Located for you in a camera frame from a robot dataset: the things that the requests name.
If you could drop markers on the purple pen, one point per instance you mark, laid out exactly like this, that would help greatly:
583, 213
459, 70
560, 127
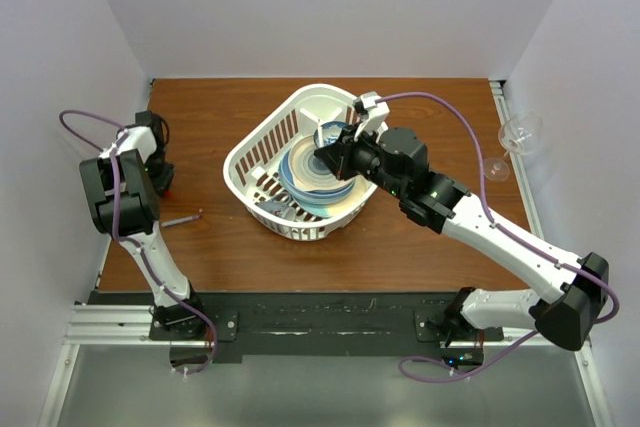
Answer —
179, 221

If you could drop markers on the white plastic dish basket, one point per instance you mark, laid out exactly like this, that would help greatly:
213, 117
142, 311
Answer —
251, 169

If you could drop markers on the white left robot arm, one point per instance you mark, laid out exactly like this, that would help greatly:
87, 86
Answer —
123, 186

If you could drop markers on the clear wine glass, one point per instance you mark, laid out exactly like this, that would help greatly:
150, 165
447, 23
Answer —
520, 136

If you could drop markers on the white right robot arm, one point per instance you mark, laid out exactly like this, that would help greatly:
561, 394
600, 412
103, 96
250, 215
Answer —
565, 293

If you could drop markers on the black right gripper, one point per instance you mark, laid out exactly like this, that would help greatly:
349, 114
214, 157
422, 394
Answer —
340, 156

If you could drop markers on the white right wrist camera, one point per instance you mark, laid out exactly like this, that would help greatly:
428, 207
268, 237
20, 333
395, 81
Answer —
372, 112

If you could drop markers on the cream and teal plate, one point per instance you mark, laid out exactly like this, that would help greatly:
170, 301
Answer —
357, 193

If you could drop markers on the blue rimmed plate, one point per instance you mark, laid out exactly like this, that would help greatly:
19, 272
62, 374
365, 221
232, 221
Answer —
286, 176

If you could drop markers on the beige blue swirl plate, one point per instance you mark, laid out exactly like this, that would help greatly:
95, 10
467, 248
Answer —
310, 173

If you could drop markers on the grey ceramic mug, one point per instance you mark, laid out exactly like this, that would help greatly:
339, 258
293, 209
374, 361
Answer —
279, 207

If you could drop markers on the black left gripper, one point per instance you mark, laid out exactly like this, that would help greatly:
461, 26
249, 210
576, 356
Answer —
162, 182

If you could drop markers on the blue floral ceramic bowl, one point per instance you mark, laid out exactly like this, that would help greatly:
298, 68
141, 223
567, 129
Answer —
331, 132

